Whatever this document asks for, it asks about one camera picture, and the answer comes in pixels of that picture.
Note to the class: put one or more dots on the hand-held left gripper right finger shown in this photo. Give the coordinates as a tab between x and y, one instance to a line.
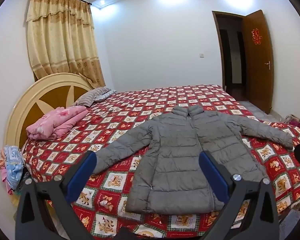
212	177

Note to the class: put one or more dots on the beige patterned curtain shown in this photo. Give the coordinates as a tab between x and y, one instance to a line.
62	42

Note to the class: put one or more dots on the red paper door decoration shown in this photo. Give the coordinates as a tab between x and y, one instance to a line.
256	35

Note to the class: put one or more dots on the crumpled clothes pile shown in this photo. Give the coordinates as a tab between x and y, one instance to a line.
293	121

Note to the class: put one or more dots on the pink folded quilt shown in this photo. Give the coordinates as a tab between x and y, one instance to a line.
55	122

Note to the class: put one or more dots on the cream and brown headboard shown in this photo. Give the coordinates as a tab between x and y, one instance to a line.
27	105

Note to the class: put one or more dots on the red printed bedsheet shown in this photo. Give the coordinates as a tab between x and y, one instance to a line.
140	110

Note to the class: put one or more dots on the dark door frame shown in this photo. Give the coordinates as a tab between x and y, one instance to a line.
216	30

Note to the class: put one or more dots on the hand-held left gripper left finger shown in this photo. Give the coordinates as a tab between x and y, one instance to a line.
82	177

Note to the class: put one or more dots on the striped pillow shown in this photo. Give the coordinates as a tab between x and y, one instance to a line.
92	96

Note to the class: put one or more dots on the pink and orange cloth pile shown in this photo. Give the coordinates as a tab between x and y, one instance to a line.
1	162

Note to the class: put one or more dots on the ceiling spotlight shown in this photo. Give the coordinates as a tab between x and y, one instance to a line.
102	2

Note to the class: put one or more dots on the brown wooden door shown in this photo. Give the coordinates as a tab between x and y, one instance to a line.
258	80

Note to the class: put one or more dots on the grey puffer jacket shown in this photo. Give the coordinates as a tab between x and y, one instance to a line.
180	155

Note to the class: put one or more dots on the blue and white printed cloth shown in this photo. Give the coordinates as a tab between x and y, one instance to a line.
13	165

